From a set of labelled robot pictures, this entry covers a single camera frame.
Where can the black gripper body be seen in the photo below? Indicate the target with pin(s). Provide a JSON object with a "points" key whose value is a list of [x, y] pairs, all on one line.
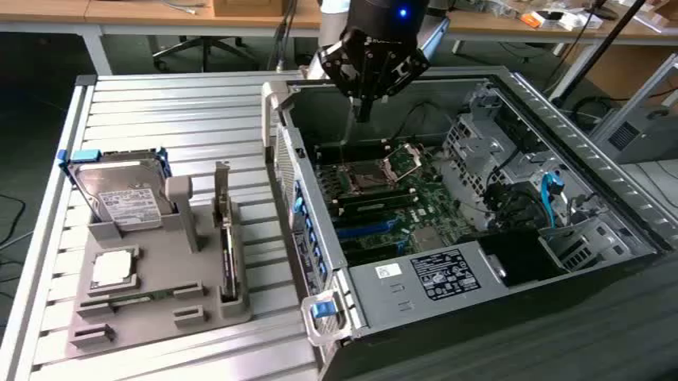
{"points": [[381, 20]]}

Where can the NVIDIA graphics card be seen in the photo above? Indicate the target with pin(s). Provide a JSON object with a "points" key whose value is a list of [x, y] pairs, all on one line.
{"points": [[228, 246]]}

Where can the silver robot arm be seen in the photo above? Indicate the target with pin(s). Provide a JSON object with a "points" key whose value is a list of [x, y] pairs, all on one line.
{"points": [[334, 24]]}

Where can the thin locking lever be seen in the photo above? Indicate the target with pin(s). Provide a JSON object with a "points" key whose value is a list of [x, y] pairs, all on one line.
{"points": [[346, 143]]}

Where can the cardboard box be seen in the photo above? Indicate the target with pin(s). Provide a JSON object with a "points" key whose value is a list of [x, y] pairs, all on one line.
{"points": [[249, 8]]}

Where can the metal socket cover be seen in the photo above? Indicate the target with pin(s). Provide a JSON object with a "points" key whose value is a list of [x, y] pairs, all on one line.
{"points": [[405, 160]]}

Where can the black office chair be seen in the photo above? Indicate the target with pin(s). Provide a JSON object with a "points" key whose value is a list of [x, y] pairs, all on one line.
{"points": [[204, 49]]}

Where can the orange and white box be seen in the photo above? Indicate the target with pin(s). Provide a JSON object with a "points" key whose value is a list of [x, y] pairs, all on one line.
{"points": [[530, 19]]}

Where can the grey disk bay cage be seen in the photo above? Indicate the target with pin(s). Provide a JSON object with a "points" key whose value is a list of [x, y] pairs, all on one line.
{"points": [[469, 174]]}

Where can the green motherboard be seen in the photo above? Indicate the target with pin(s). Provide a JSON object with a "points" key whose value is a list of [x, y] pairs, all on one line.
{"points": [[424, 198]]}

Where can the black RAM stick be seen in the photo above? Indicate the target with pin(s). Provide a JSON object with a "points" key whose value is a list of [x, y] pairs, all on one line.
{"points": [[377, 202]]}

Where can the black tripod pole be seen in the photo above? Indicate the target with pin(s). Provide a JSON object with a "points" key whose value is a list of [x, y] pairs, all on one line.
{"points": [[599, 51]]}

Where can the black monitor stand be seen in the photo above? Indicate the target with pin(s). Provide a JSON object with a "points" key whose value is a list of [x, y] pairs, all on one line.
{"points": [[601, 10]]}

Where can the wooden desk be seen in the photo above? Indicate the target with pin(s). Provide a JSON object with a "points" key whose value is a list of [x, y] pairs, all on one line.
{"points": [[42, 10], [625, 67], [138, 12]]}

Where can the open PC case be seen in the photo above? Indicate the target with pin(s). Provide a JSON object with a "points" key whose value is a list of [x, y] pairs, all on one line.
{"points": [[599, 151]]}

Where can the blue expansion slot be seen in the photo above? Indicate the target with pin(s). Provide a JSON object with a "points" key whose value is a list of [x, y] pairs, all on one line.
{"points": [[366, 231]]}

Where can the silver chipset heatsink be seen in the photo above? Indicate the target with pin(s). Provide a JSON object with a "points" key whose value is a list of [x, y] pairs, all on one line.
{"points": [[428, 238]]}

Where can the grey equipment box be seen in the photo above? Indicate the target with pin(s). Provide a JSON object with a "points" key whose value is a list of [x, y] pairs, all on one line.
{"points": [[652, 139]]}

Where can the hard disk with blue carrier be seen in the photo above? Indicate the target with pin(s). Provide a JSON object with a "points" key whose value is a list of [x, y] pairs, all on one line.
{"points": [[127, 190]]}

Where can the black plastic shroud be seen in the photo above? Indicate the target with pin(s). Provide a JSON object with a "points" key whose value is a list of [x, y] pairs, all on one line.
{"points": [[520, 258]]}

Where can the perforated grey disk bay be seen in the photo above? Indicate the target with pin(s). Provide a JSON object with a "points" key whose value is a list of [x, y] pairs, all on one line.
{"points": [[593, 242]]}

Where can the grey power supply unit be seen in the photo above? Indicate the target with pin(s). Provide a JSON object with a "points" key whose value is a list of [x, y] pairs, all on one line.
{"points": [[381, 301]]}

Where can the blue case release latch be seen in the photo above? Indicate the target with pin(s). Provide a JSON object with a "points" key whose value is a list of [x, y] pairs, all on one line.
{"points": [[322, 310]]}

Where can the grey parts rack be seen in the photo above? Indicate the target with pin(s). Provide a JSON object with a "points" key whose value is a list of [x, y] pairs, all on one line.
{"points": [[154, 274]]}

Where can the silver CPU chip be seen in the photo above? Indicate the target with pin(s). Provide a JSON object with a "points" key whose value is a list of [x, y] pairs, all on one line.
{"points": [[113, 268]]}

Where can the green RAM stick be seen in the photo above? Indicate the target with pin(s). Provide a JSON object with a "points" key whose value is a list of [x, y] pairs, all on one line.
{"points": [[143, 297]]}

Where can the aluminium profile frame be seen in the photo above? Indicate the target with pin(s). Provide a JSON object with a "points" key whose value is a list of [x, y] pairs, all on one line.
{"points": [[636, 99]]}

